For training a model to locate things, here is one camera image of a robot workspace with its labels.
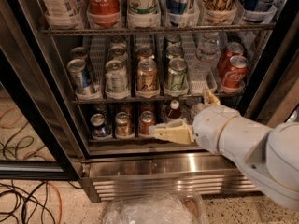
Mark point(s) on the green can middle shelf front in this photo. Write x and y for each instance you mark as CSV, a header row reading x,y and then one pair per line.
x,y
176,74

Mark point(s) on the clear water bottle bottom shelf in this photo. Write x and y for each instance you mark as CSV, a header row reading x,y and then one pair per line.
x,y
196,109

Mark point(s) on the red coca-cola can rear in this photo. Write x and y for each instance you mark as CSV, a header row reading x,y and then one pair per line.
x,y
230,50

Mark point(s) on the glass fridge door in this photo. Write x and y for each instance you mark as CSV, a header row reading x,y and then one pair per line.
x,y
29,150
273,91

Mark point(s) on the coca-cola bottle top shelf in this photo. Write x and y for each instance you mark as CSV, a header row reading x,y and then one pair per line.
x,y
105,12

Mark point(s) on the dark blue bottle top shelf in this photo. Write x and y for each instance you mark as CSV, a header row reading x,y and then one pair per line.
x,y
258,11

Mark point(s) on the stainless steel fridge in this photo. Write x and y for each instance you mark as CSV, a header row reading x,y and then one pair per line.
x,y
117,167

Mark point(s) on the orange gold can bottom shelf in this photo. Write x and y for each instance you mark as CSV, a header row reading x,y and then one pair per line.
x,y
123,124

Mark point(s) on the brown juice bottle white cap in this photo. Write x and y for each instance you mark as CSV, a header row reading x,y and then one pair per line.
x,y
172,111

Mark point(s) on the silver can shelf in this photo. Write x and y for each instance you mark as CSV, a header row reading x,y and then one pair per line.
x,y
116,76
118,53

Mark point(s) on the silver can middle shelf front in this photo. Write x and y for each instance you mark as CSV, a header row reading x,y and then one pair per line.
x,y
116,76

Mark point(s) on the white label bottle top shelf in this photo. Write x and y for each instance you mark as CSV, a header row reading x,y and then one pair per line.
x,y
64,14

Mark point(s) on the right glass fridge door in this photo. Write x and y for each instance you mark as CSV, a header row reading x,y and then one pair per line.
x,y
273,91

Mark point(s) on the red can bottom shelf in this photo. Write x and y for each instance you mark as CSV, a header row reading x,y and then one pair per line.
x,y
146,120

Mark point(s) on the water bottle middle shelf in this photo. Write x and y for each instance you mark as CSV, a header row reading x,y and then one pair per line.
x,y
205,54

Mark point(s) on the blue can middle shelf front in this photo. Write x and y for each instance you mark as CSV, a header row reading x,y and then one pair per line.
x,y
78,70

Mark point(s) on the red coca-cola can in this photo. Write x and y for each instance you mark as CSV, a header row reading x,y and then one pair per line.
x,y
230,50
234,72

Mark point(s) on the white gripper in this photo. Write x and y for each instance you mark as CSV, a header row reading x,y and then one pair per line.
x,y
209,127

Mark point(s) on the green white bottle top shelf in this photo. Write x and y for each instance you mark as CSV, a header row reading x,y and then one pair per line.
x,y
141,12

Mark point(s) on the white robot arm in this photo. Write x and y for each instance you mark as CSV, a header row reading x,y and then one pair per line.
x,y
267,157

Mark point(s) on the green can shelf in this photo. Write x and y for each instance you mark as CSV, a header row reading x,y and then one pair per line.
x,y
176,74
174,51

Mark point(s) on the red coca-cola can front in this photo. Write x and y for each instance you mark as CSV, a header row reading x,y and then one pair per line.
x,y
234,72

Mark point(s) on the gold can middle shelf front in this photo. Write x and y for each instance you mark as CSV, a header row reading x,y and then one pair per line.
x,y
147,75

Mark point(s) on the blue pepsi can bottom shelf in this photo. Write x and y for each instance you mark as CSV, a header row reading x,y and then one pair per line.
x,y
100,127

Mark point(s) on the left glass fridge door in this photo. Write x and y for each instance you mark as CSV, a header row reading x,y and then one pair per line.
x,y
29,150

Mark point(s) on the blue can middle shelf rear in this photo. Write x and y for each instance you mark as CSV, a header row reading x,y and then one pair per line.
x,y
81,53

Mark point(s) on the clear plastic bag bin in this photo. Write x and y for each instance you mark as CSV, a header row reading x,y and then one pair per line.
x,y
168,208

